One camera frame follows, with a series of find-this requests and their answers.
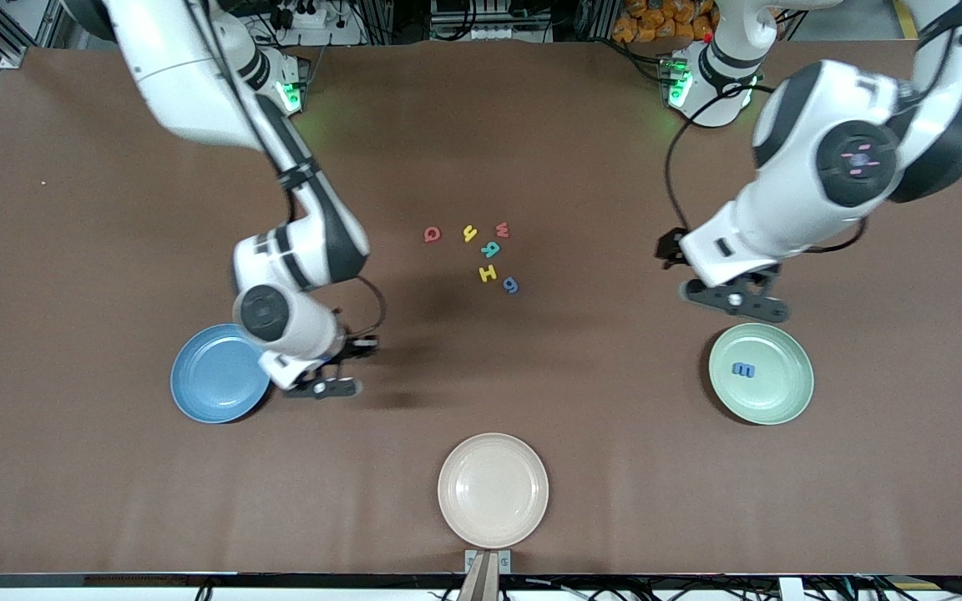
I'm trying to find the beige plate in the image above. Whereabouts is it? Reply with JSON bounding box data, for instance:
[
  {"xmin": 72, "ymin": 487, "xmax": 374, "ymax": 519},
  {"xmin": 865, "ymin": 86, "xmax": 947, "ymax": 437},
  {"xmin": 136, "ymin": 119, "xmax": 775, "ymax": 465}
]
[{"xmin": 438, "ymin": 432, "xmax": 550, "ymax": 550}]

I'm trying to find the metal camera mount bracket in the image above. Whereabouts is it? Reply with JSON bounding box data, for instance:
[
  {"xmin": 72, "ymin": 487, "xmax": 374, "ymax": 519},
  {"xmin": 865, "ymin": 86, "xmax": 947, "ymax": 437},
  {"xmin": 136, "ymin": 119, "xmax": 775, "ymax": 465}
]
[{"xmin": 464, "ymin": 549, "xmax": 512, "ymax": 601}]

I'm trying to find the white power strip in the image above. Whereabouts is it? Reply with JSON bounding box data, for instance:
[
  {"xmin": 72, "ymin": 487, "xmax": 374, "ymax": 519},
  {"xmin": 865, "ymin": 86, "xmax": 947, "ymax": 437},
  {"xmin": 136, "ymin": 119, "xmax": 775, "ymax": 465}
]
[{"xmin": 276, "ymin": 0, "xmax": 340, "ymax": 30}]

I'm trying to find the brown table cover sheet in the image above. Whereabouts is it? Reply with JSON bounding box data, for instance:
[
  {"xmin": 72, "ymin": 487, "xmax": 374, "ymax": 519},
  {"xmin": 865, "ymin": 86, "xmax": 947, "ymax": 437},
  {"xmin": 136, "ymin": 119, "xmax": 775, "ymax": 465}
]
[{"xmin": 0, "ymin": 40, "xmax": 962, "ymax": 577}]

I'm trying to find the blue plate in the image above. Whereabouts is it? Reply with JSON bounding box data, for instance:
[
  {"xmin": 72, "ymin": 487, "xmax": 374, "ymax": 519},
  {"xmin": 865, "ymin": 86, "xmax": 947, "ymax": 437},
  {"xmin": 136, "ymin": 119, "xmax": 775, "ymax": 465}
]
[{"xmin": 170, "ymin": 323, "xmax": 274, "ymax": 425}]

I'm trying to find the green plate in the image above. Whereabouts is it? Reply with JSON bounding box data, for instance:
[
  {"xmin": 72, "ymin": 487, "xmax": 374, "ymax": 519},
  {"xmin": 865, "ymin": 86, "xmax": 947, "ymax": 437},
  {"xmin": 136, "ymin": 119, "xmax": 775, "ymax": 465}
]
[{"xmin": 708, "ymin": 322, "xmax": 815, "ymax": 427}]

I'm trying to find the bag of orange items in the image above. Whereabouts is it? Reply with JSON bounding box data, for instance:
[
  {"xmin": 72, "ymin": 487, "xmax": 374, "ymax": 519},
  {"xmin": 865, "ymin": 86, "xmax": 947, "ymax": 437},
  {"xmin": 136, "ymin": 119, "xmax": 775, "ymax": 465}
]
[{"xmin": 612, "ymin": 0, "xmax": 716, "ymax": 44}]

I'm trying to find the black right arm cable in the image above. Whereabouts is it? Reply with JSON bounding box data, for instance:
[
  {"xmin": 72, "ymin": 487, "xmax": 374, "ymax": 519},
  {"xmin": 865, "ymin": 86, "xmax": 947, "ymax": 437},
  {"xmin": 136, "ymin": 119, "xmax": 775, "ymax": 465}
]
[{"xmin": 185, "ymin": 0, "xmax": 387, "ymax": 339}]

